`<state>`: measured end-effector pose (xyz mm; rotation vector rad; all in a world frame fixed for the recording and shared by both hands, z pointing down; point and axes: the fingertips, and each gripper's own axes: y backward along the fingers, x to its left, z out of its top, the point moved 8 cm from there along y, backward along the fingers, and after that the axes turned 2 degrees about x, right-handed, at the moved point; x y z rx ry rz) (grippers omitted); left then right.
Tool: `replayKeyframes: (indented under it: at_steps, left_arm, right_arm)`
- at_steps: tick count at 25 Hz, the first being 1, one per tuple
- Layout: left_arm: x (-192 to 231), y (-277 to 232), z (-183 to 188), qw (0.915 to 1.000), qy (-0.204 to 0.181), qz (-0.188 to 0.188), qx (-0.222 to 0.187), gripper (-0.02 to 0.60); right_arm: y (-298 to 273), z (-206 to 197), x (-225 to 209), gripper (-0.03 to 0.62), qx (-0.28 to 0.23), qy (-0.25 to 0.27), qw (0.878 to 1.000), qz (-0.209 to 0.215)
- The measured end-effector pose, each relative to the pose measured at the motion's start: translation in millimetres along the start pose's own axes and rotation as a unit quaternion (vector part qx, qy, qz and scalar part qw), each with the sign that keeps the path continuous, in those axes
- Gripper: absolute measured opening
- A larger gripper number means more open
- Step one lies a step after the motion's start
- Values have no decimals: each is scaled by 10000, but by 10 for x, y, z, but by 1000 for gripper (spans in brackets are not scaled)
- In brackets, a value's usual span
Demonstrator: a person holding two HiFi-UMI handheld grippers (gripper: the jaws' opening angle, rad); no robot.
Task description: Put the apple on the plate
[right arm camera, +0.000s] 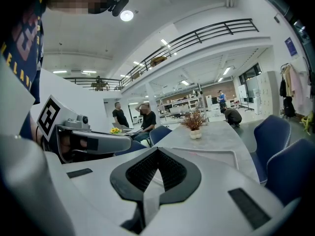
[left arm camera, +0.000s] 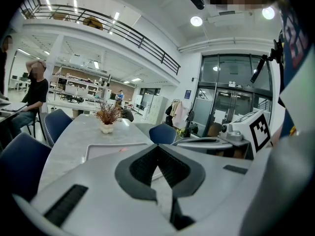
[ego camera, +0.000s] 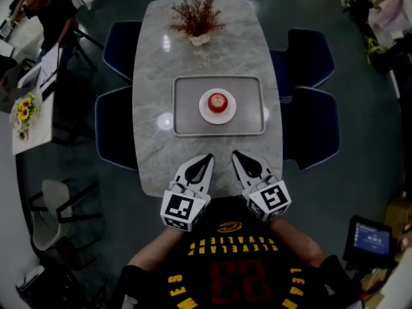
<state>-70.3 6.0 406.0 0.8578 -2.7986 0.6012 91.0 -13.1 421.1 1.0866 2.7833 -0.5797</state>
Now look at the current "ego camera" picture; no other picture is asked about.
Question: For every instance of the white side table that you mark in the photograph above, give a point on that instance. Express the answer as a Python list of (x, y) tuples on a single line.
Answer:
[(42, 130)]

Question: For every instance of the grey laptop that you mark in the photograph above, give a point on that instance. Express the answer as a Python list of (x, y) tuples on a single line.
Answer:
[(30, 79)]

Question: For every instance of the white paper clipboard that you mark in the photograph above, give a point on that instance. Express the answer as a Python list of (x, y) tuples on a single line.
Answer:
[(51, 64)]

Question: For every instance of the black tablet monitor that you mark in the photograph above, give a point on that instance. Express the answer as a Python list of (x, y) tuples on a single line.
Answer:
[(371, 240)]

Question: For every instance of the dark blue chair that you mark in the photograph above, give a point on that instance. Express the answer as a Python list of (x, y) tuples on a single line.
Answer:
[(120, 50), (114, 127), (305, 60), (313, 127)]

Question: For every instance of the white device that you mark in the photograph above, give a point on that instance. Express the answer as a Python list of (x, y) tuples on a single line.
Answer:
[(29, 277)]

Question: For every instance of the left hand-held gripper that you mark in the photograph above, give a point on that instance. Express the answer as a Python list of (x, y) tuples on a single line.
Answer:
[(180, 208)]

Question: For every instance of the dried red plant white vase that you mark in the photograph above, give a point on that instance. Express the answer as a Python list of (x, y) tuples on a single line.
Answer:
[(196, 18)]

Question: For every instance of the sunflower bouquet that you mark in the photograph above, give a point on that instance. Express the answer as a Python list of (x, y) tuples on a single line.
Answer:
[(24, 109)]

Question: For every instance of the person's left forearm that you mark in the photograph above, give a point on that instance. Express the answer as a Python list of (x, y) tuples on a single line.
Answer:
[(151, 249)]

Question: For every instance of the person's right forearm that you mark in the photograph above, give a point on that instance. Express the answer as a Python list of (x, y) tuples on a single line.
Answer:
[(299, 243)]

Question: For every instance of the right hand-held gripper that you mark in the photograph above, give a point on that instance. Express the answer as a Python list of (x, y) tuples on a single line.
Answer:
[(272, 198)]

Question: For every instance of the cardboard box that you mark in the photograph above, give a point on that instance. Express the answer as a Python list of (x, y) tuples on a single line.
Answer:
[(400, 220)]

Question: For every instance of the black jersey with yellow print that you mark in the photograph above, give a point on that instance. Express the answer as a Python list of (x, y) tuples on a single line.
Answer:
[(231, 285)]

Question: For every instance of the grey rectangular tray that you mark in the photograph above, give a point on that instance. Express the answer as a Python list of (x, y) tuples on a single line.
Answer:
[(186, 108)]

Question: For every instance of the red apple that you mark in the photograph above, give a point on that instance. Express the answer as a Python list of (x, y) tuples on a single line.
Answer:
[(218, 103)]

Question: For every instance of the white round plate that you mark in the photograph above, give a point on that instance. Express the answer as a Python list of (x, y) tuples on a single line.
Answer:
[(217, 119)]

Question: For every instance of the beige chair with black frame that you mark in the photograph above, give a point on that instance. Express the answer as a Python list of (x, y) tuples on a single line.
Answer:
[(53, 192)]

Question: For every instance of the black phone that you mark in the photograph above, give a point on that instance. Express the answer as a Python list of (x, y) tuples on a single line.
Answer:
[(48, 92)]

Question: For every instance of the black equipment case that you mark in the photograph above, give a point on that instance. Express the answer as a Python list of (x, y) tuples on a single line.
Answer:
[(64, 291)]

